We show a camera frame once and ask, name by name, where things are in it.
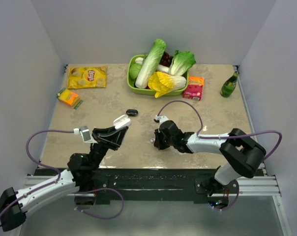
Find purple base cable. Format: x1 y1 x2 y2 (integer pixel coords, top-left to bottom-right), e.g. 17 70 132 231
74 188 125 219
211 180 240 212

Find pink snack box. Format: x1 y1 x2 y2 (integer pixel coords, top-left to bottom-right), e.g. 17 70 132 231
183 76 205 101

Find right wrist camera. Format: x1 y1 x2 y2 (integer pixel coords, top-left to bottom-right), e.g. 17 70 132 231
153 115 169 124

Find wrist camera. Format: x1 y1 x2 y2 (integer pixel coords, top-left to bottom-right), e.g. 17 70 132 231
153 115 169 124
73 126 97 144

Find tall napa cabbage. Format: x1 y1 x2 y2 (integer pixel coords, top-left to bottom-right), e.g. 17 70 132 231
135 39 166 89

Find green leafy lettuce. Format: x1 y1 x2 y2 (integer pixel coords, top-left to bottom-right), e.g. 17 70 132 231
168 50 196 76

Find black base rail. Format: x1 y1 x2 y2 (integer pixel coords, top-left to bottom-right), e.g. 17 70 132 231
24 167 282 206

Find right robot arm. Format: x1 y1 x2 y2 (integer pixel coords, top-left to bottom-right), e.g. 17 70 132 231
154 116 266 193

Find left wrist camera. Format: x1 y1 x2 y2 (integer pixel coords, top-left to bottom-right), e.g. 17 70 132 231
73 126 97 144

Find green plastic basin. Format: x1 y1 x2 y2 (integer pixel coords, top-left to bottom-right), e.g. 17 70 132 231
127 55 189 96

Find green glass bottle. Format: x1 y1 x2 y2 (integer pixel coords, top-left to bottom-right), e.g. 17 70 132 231
220 71 239 97

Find black earbud charging case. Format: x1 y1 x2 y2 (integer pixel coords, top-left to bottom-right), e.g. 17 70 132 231
126 109 138 117

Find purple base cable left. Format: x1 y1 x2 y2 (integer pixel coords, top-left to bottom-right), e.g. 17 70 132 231
74 188 125 219

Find white radish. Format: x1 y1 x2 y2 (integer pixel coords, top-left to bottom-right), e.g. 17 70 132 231
135 57 169 73

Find yellow chips bag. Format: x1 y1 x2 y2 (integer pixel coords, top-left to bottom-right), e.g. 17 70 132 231
67 66 107 89

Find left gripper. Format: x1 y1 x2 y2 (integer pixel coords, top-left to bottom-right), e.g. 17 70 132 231
89 123 128 170

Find yellow orange sponge pack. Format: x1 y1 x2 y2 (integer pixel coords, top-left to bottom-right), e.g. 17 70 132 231
56 88 83 110

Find small green cabbage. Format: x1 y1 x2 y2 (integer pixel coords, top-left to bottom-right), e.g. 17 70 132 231
129 63 142 80

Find yellow napa cabbage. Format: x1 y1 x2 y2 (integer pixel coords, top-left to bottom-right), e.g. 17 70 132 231
148 71 186 98

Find white earbud charging case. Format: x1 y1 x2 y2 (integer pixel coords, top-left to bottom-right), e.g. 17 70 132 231
113 115 131 130

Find dark red grapes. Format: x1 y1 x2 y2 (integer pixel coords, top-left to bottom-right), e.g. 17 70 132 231
159 52 173 67

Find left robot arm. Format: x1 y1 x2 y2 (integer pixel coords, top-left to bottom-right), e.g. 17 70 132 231
0 125 129 232

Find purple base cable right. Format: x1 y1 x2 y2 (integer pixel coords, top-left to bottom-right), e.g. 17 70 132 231
211 180 240 212

